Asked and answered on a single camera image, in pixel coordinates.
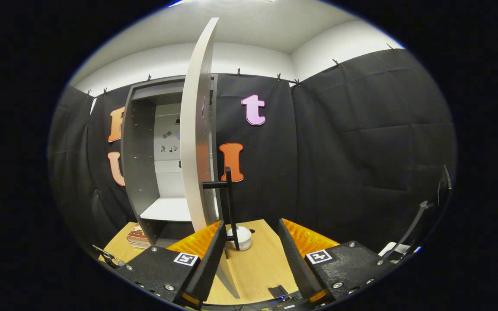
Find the stack of books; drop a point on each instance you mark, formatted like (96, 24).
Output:
(138, 236)

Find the ceiling light panel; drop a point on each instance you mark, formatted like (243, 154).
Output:
(182, 2)

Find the white flat panel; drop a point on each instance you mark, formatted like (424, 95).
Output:
(394, 248)

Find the dark grey cabinet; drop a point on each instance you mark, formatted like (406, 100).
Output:
(138, 151)

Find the white cabinet shelf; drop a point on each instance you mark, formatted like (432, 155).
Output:
(167, 210)

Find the row of black cloth clips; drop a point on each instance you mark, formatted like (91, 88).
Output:
(238, 71)

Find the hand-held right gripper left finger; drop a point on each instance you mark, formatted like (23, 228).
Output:
(208, 268)

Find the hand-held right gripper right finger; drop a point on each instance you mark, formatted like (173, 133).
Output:
(298, 268)

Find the black metal stand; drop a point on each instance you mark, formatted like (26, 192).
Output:
(423, 204)

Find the black backdrop cloth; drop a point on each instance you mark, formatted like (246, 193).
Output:
(339, 151)

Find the beige cabinet door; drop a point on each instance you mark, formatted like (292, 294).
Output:
(195, 129)

